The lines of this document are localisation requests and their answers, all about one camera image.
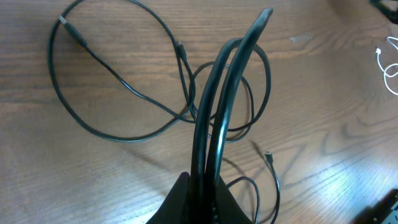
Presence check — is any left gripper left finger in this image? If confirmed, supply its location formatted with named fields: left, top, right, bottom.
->
left=148, top=39, right=242, bottom=224

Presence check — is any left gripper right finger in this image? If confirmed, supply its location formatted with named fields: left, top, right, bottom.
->
left=203, top=7, right=273, bottom=223

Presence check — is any black usb cable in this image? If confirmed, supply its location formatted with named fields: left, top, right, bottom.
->
left=175, top=39, right=281, bottom=224
left=47, top=0, right=198, bottom=143

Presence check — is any white usb cable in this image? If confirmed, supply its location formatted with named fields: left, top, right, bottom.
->
left=374, top=36, right=398, bottom=96

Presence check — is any clear tape piece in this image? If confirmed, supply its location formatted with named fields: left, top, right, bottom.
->
left=289, top=32, right=313, bottom=44

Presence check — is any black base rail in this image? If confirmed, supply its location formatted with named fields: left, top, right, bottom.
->
left=352, top=189, right=397, bottom=224

